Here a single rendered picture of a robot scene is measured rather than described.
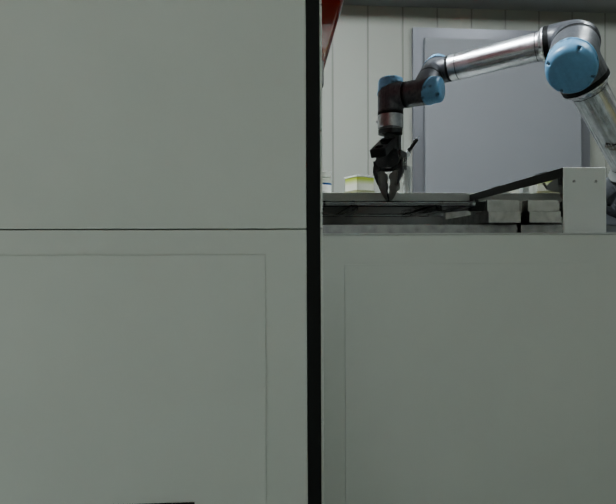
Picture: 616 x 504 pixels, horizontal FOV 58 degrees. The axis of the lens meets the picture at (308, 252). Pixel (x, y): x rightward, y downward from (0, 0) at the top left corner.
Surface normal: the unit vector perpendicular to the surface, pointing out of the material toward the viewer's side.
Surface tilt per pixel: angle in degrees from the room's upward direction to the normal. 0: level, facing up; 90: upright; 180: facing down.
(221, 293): 90
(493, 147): 90
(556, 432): 90
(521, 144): 90
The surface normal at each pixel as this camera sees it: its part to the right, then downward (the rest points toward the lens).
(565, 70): -0.47, 0.55
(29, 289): 0.07, 0.00
